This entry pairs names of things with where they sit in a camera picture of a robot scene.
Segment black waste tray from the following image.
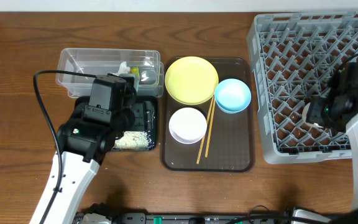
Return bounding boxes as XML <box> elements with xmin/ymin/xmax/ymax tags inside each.
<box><xmin>73</xmin><ymin>95</ymin><xmax>158</xmax><ymax>152</ymax></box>

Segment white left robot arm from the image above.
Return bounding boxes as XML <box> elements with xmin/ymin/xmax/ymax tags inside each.
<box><xmin>30</xmin><ymin>72</ymin><xmax>137</xmax><ymax>223</ymax></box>

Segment rice pile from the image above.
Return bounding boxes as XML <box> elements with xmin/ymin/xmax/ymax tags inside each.
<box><xmin>113</xmin><ymin>131</ymin><xmax>154</xmax><ymax>151</ymax></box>

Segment white green cup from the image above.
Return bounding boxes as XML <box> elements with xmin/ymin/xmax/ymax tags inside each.
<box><xmin>302</xmin><ymin>102</ymin><xmax>323</xmax><ymax>128</ymax></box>

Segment left wooden chopstick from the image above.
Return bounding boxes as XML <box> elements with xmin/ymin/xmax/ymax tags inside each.
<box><xmin>196</xmin><ymin>96</ymin><xmax>214</xmax><ymax>164</ymax></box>

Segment yellow green wrapper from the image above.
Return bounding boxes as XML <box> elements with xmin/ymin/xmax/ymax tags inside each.
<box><xmin>130</xmin><ymin>67</ymin><xmax>140</xmax><ymax>78</ymax></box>

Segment white tissue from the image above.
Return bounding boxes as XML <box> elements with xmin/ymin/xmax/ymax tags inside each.
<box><xmin>112</xmin><ymin>62</ymin><xmax>131</xmax><ymax>76</ymax></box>

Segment grey dishwasher rack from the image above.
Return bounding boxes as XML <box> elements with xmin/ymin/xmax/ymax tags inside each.
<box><xmin>247</xmin><ymin>11</ymin><xmax>358</xmax><ymax>164</ymax></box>

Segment yellow plate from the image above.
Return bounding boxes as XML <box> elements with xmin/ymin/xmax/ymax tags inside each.
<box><xmin>165</xmin><ymin>56</ymin><xmax>219</xmax><ymax>105</ymax></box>

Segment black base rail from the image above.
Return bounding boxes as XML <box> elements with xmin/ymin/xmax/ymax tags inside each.
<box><xmin>73</xmin><ymin>203</ymin><xmax>358</xmax><ymax>224</ymax></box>

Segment white bowl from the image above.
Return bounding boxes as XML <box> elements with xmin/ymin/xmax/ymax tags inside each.
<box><xmin>168</xmin><ymin>108</ymin><xmax>207</xmax><ymax>144</ymax></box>

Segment clear plastic waste bin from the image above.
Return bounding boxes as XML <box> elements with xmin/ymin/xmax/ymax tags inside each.
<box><xmin>57</xmin><ymin>48</ymin><xmax>164</xmax><ymax>98</ymax></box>

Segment brown serving tray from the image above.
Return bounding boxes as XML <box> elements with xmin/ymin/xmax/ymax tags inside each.
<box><xmin>160</xmin><ymin>57</ymin><xmax>255</xmax><ymax>173</ymax></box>

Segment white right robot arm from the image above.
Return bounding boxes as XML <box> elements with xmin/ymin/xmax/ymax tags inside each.
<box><xmin>302</xmin><ymin>62</ymin><xmax>358</xmax><ymax>223</ymax></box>

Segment light blue bowl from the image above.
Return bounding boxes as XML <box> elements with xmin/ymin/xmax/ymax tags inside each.
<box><xmin>214</xmin><ymin>78</ymin><xmax>252</xmax><ymax>114</ymax></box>

